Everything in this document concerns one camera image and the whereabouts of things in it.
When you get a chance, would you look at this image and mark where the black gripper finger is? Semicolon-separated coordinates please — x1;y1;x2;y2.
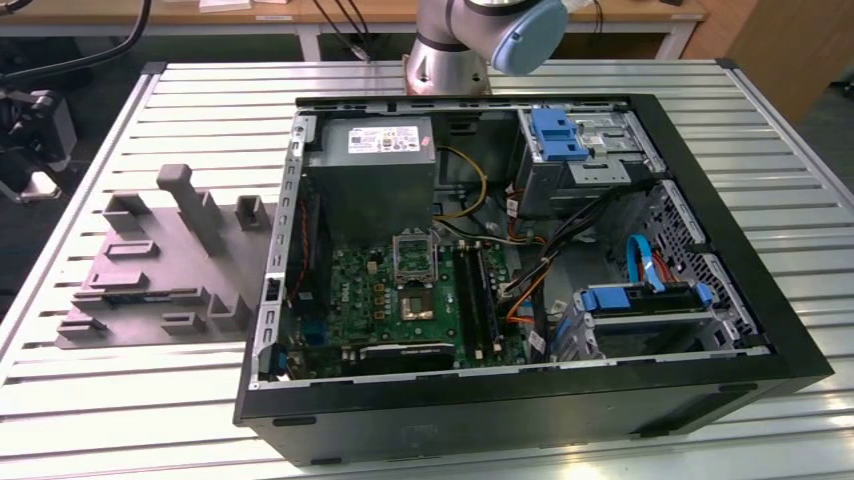
29;88;80;174

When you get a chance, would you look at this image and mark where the metal socket cover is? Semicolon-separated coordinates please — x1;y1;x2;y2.
393;230;440;285

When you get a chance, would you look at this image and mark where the CPU socket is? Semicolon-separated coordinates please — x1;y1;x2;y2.
394;283;442;325

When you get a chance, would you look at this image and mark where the grey parts rack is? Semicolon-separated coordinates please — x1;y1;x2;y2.
52;163;280;351

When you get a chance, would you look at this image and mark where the grey power supply unit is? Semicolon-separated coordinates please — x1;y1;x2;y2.
302;115;438;236

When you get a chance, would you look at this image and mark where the green motherboard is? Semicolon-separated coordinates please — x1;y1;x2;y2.
282;233;529;379

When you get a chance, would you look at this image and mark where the black graphics card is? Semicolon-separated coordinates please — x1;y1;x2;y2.
356;342;454;374

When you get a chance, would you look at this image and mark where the black RAM stick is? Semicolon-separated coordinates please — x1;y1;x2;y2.
468;243;507;354

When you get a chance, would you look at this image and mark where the blue disk carrier empty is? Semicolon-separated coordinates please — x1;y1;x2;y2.
529;107;592;164

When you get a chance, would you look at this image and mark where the metal drive cage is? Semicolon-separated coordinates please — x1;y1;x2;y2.
516;107;668;219

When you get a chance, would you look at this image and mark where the black PC case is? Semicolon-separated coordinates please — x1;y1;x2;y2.
230;92;836;469

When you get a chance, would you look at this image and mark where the hard disk in blue carrier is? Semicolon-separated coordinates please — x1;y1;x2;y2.
577;281;716;317

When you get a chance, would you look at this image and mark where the wooden desk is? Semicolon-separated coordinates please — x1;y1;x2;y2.
0;0;709;62

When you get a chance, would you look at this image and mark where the metal disk bay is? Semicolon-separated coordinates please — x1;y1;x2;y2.
572;279;768;362

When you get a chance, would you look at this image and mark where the wooden cabinet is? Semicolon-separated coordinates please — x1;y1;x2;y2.
680;0;854;126

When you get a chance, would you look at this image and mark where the black camera cable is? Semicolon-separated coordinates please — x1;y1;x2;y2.
0;0;156;87

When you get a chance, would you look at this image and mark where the red black twisted wire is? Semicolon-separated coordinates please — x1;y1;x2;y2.
285;197;318;306

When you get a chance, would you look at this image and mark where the yellow wire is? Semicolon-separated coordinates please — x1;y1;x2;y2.
432;144;488;220

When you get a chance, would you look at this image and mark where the orange wire bundle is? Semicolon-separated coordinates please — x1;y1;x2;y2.
504;259;555;329

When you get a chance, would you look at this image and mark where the black cable bundle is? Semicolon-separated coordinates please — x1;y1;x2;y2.
499;179;652;301

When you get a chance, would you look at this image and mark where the blue SATA wire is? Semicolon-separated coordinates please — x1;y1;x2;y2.
624;234;668;295

